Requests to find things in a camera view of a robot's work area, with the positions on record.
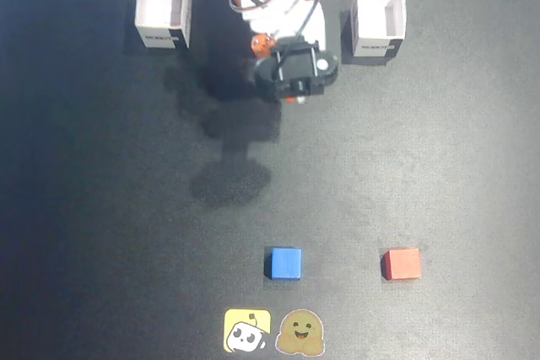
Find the red cube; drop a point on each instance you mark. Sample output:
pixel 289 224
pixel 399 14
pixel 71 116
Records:
pixel 403 264

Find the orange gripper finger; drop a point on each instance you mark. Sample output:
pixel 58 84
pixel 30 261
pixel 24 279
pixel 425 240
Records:
pixel 291 100

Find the white and orange robot arm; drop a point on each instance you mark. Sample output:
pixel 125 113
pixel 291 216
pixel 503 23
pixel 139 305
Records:
pixel 287 18

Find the blue cube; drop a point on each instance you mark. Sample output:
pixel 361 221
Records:
pixel 286 264

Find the smiling hugging face sticker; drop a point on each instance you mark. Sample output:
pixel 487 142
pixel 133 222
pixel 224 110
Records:
pixel 300 332

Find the yellow robot sticker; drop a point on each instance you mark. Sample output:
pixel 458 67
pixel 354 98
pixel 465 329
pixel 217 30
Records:
pixel 246 330

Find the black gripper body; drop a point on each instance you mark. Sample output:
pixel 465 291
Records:
pixel 298 87

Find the white cardboard box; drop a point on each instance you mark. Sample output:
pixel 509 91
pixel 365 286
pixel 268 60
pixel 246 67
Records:
pixel 162 10
pixel 377 18

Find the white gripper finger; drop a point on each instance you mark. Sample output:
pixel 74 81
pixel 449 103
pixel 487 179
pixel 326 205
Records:
pixel 301 100

